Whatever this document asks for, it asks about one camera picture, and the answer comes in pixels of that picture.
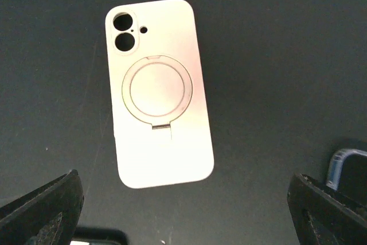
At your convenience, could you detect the black smartphone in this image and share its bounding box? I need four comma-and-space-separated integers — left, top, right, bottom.
70, 227, 129, 245

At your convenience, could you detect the beige cased phone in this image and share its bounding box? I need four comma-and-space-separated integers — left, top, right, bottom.
105, 0, 214, 189

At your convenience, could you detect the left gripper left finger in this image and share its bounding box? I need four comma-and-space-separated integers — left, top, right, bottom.
1, 170, 84, 244

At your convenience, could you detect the blue smartphone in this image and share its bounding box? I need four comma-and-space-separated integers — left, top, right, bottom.
337, 151, 367, 205

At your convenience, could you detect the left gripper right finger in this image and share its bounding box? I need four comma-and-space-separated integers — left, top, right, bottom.
287, 174, 366, 244

